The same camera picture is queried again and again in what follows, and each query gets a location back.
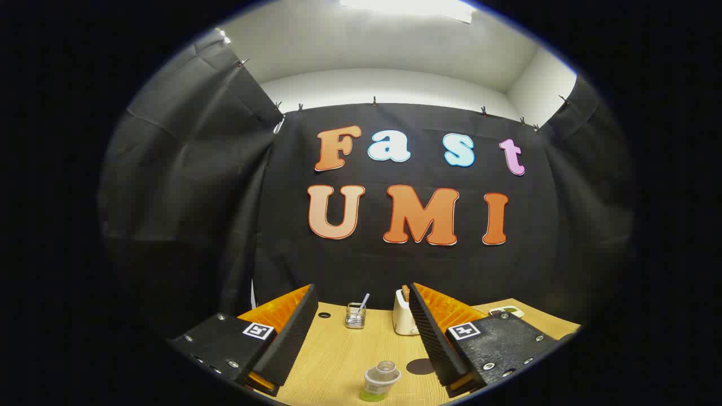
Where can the small white divided dish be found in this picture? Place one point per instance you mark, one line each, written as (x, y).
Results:
(510, 311)

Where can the white toaster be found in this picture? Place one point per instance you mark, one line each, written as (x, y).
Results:
(403, 320)

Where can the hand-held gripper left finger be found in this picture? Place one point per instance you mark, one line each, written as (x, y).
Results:
(290, 344)

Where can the wooden table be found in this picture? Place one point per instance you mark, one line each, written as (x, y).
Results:
(338, 361)

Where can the black backdrop cloth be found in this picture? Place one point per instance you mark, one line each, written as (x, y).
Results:
(366, 265)

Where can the dark brown round coaster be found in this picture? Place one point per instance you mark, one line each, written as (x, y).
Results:
(418, 367)

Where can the clear juice bottle white label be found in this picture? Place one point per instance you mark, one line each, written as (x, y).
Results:
(379, 384)

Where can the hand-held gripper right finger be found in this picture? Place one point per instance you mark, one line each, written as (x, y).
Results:
(431, 338)

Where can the ceiling light panel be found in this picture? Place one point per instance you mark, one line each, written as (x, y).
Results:
(406, 7)

